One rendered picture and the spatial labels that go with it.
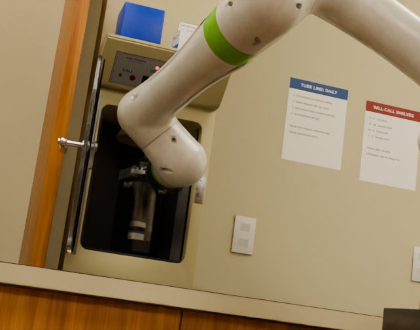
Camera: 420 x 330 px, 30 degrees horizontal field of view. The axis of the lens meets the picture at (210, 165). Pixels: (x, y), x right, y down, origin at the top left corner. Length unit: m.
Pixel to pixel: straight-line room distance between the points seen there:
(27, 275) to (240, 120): 1.13
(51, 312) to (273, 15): 0.73
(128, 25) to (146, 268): 0.59
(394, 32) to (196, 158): 0.48
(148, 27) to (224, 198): 0.73
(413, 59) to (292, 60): 1.22
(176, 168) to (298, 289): 0.99
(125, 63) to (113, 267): 0.49
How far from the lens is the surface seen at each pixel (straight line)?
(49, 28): 2.46
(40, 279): 1.59
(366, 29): 1.46
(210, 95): 1.99
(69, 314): 1.63
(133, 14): 1.93
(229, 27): 1.39
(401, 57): 1.46
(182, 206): 2.03
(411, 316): 1.35
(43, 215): 1.81
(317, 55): 2.67
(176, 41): 1.98
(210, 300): 1.66
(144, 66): 1.93
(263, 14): 1.34
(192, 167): 1.64
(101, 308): 1.64
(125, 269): 1.92
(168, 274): 1.94
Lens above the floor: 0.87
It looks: 12 degrees up
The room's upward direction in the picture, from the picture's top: 8 degrees clockwise
